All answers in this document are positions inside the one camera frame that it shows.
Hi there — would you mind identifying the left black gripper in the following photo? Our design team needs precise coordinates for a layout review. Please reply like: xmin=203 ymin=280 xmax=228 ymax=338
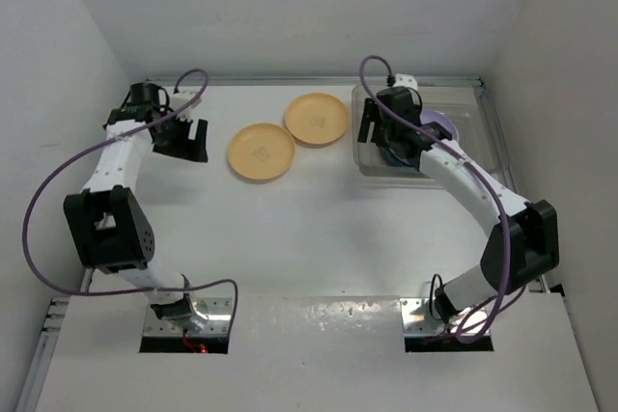
xmin=154 ymin=111 xmax=209 ymax=162

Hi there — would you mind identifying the teal ornate plate back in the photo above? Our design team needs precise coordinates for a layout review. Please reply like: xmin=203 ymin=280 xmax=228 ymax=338
xmin=379 ymin=148 xmax=418 ymax=173

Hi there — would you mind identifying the yellow plate back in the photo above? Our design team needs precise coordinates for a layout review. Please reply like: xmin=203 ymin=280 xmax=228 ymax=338
xmin=284 ymin=93 xmax=351 ymax=146

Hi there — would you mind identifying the yellow plate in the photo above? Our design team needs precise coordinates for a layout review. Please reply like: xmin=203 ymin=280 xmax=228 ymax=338
xmin=227 ymin=123 xmax=295 ymax=181
xmin=284 ymin=93 xmax=351 ymax=146

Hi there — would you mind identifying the purple plate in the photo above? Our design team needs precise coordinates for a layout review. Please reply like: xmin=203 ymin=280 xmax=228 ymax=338
xmin=420 ymin=110 xmax=460 ymax=140

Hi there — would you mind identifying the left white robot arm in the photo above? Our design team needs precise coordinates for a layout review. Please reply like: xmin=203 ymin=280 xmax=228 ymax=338
xmin=63 ymin=82 xmax=209 ymax=334

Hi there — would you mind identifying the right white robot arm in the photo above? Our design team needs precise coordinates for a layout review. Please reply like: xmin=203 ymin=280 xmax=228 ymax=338
xmin=353 ymin=86 xmax=559 ymax=325

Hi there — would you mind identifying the clear plastic bin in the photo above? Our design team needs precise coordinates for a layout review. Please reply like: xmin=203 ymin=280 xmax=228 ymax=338
xmin=351 ymin=84 xmax=508 ymax=188

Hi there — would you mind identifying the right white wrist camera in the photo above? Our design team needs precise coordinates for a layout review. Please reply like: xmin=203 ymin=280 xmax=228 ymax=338
xmin=394 ymin=73 xmax=419 ymax=92

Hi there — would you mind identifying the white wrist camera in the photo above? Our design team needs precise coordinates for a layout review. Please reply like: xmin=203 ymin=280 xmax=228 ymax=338
xmin=394 ymin=73 xmax=419 ymax=92
xmin=170 ymin=90 xmax=202 ymax=121

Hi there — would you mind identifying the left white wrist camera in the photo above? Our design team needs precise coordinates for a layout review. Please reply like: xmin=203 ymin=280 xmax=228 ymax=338
xmin=170 ymin=90 xmax=202 ymax=121

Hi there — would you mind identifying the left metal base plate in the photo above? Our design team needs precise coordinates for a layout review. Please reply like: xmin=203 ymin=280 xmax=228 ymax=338
xmin=143 ymin=297 xmax=233 ymax=338

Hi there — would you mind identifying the metal base plate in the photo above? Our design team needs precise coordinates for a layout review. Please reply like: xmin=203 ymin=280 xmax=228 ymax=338
xmin=143 ymin=297 xmax=233 ymax=338
xmin=399 ymin=297 xmax=489 ymax=339

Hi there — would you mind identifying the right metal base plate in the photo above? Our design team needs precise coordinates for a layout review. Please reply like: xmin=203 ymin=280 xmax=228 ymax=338
xmin=399 ymin=297 xmax=489 ymax=339

